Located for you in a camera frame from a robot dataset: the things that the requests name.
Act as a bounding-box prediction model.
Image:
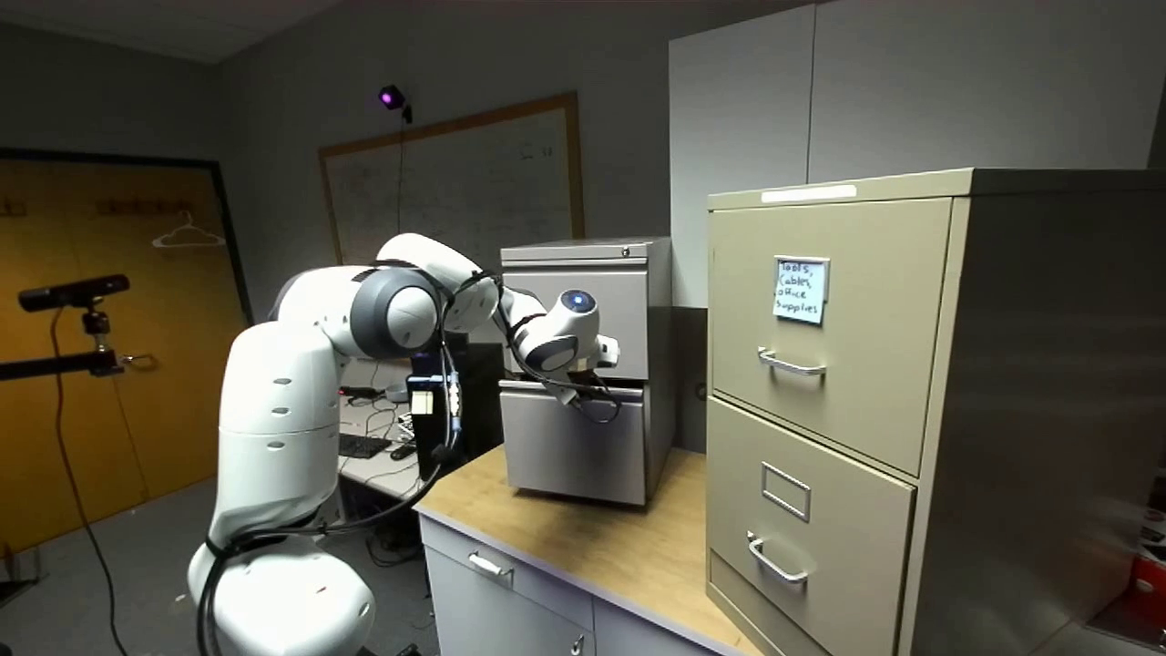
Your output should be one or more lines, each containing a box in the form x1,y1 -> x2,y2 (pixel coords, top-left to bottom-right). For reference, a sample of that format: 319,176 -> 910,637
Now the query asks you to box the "yellow wooden door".
0,149 -> 255,554

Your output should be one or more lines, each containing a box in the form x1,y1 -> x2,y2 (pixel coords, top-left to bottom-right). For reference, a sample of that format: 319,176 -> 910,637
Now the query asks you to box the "beige drawer with empty label frame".
705,395 -> 917,656

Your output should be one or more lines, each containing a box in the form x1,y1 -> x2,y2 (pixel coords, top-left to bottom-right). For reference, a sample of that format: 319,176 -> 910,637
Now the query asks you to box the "red box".
1129,554 -> 1166,622

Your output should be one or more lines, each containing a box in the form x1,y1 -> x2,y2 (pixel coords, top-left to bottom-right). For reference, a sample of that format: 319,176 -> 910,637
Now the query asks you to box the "white coat hanger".
150,210 -> 228,250

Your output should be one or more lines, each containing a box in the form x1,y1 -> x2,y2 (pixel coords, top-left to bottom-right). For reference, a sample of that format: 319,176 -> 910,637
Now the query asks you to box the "white office desk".
336,359 -> 431,504

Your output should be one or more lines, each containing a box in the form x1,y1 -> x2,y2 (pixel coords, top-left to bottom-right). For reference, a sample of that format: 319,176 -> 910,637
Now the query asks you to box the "grey cabinet middle drawer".
502,269 -> 650,383

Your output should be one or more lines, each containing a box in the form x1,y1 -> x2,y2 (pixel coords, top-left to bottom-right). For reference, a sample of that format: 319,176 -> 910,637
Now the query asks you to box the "grey cabinet drawer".
498,380 -> 650,508
502,269 -> 650,383

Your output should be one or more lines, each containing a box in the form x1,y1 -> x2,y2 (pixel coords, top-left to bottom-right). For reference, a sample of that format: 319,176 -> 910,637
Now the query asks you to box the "grey cabinet bottom drawer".
498,380 -> 650,508

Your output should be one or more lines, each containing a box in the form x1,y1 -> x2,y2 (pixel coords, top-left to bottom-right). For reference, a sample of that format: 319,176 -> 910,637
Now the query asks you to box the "handwritten paper note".
772,256 -> 831,326

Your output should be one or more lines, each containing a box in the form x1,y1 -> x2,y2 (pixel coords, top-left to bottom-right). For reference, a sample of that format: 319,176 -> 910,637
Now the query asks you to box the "black cable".
48,308 -> 130,656

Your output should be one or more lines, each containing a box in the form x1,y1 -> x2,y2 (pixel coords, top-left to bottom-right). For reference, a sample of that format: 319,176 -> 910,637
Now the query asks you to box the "beige metal filing cabinet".
705,168 -> 1166,656

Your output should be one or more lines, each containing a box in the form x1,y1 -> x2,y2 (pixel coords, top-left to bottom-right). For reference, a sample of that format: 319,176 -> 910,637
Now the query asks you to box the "white tape strip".
760,184 -> 859,204

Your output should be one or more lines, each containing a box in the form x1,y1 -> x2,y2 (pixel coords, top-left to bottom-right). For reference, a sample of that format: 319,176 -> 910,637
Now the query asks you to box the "tall white wall cabinet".
669,0 -> 1166,310

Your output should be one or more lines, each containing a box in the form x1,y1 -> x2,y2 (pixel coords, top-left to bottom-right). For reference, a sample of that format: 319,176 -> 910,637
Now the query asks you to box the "black computer tower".
409,341 -> 505,481

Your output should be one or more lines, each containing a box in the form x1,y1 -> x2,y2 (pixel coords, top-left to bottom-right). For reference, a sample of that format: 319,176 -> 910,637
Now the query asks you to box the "grey desk drawer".
420,515 -> 598,631

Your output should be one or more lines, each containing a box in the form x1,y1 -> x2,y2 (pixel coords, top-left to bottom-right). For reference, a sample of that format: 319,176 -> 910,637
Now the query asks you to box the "purple lit sensor on wall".
377,84 -> 414,126

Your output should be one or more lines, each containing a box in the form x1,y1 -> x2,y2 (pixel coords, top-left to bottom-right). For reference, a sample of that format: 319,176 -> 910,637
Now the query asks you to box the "camera on mount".
0,273 -> 161,383

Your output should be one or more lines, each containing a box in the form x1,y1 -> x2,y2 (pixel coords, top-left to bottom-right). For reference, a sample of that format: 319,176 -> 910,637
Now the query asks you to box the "beige drawer with paper note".
710,198 -> 954,477

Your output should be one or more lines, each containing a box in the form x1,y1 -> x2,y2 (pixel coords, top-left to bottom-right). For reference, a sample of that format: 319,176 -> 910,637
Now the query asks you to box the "small grey metal cabinet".
498,238 -> 676,508

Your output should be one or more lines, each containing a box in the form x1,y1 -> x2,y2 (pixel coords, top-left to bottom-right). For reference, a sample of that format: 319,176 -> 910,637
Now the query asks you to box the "wood framed whiteboard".
318,91 -> 587,271

